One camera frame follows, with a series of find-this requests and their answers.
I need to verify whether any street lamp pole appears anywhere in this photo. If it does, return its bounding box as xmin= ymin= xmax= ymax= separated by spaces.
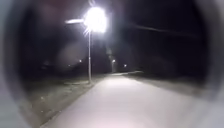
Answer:
xmin=83 ymin=7 xmax=108 ymax=84
xmin=110 ymin=59 xmax=117 ymax=74

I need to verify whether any pale paved path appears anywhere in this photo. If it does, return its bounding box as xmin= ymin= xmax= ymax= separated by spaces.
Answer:
xmin=39 ymin=71 xmax=224 ymax=128

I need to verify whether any dark grass verge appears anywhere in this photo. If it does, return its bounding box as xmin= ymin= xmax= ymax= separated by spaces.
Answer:
xmin=19 ymin=73 xmax=108 ymax=128
xmin=123 ymin=70 xmax=214 ymax=99

